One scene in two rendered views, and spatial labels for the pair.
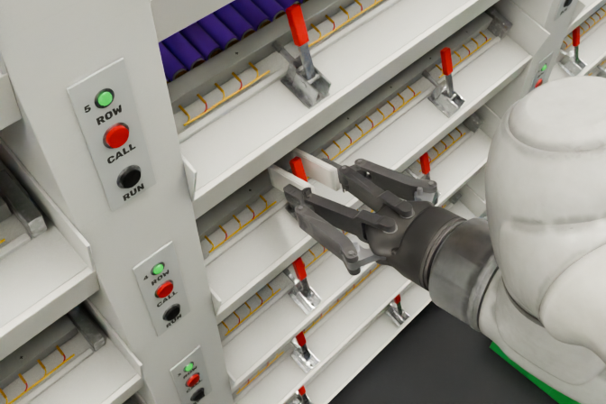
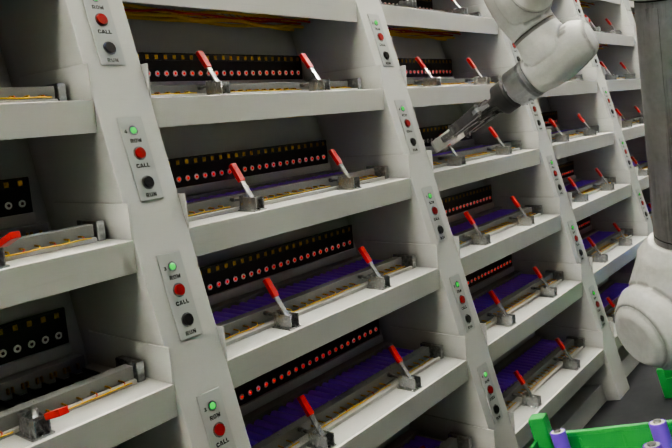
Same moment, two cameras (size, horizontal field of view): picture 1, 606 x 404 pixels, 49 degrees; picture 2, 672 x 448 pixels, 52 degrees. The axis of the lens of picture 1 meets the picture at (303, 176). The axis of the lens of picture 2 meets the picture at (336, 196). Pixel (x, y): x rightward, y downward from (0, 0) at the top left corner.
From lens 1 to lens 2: 1.46 m
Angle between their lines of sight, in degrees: 54
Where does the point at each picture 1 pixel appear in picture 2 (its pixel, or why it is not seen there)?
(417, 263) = (498, 89)
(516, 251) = not seen: outside the picture
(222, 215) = not seen: hidden behind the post
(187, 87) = not seen: hidden behind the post
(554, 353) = (541, 41)
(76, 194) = (373, 50)
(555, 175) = not seen: outside the picture
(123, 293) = (393, 111)
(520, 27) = (525, 139)
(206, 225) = not seen: hidden behind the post
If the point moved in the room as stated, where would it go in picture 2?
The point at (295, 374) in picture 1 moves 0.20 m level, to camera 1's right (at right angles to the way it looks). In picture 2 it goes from (504, 327) to (581, 302)
